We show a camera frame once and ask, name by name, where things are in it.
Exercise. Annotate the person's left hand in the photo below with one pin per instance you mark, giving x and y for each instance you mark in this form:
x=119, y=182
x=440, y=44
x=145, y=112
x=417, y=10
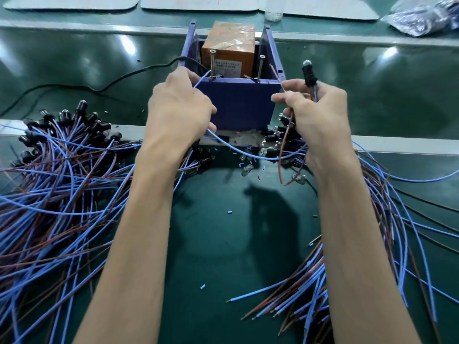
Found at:
x=175, y=111

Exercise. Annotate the person's right hand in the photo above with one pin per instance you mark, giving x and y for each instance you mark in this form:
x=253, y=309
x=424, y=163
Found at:
x=322, y=121

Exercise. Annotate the person's left fingers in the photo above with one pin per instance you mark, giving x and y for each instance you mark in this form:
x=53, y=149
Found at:
x=206, y=109

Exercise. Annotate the person's right thumb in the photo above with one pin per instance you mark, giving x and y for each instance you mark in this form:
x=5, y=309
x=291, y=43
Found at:
x=287, y=98

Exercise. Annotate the person's right forearm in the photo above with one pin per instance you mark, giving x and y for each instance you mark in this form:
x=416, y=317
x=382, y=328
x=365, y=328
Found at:
x=355, y=254

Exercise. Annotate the person's left forearm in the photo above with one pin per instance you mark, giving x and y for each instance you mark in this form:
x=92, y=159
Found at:
x=140, y=240

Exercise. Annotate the blue plastic test box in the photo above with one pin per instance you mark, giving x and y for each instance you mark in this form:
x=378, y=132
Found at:
x=240, y=103

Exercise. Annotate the long metal screw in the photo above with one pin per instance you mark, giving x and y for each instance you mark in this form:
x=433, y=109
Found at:
x=261, y=68
x=213, y=64

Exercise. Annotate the orange wrapped transformer block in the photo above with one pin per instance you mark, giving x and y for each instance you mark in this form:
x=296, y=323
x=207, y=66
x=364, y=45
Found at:
x=227, y=46

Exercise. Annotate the small clear plastic bag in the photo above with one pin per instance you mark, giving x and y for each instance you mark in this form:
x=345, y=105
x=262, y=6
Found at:
x=274, y=16

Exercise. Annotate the grey flat pad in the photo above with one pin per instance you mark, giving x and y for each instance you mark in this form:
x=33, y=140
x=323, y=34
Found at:
x=322, y=7
x=71, y=1
x=200, y=2

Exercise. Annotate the clear bag of dark parts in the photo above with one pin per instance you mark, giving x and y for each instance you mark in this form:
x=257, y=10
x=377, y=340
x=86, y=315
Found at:
x=423, y=17

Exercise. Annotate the grey metal conveyor rail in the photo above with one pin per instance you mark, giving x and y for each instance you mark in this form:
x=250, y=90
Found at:
x=107, y=27
x=394, y=143

